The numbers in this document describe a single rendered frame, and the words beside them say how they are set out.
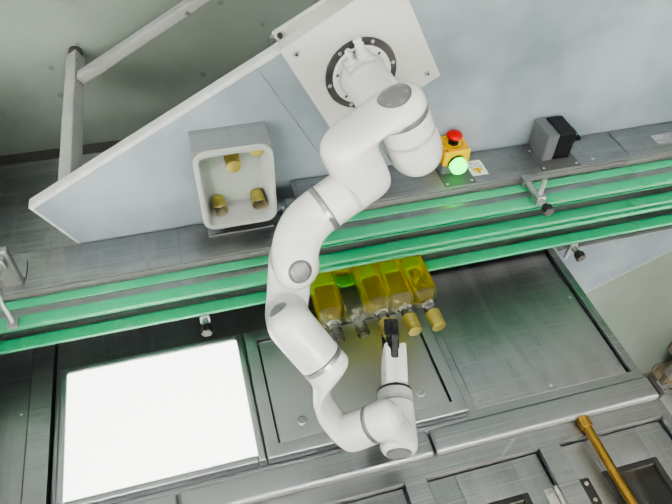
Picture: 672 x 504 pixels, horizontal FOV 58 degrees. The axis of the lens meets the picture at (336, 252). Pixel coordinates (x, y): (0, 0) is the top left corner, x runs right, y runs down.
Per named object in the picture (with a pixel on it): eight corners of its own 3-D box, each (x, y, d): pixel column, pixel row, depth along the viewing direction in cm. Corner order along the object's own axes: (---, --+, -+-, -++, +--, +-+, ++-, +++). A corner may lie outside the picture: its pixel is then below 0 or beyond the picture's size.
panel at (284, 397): (64, 376, 146) (58, 517, 123) (60, 369, 143) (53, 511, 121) (416, 304, 163) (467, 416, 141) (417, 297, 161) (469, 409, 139)
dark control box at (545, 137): (526, 142, 163) (541, 162, 158) (533, 117, 157) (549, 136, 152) (553, 138, 165) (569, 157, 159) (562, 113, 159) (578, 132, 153)
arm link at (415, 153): (376, 145, 120) (409, 194, 109) (353, 94, 110) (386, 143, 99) (419, 120, 119) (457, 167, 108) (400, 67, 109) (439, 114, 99)
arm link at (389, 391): (410, 418, 129) (409, 406, 131) (416, 396, 123) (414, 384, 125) (375, 417, 129) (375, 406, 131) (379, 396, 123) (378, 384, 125)
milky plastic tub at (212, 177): (201, 207, 149) (205, 231, 143) (186, 131, 133) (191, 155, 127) (271, 196, 152) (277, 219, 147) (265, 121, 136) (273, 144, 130)
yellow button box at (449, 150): (430, 157, 158) (441, 175, 153) (434, 133, 152) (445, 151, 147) (455, 153, 159) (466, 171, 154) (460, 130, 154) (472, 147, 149)
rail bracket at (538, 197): (515, 182, 154) (540, 218, 146) (522, 159, 149) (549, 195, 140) (529, 180, 155) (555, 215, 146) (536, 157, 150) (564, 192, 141)
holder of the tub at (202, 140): (204, 221, 153) (208, 243, 148) (187, 131, 133) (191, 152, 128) (271, 210, 156) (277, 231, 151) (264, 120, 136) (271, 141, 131)
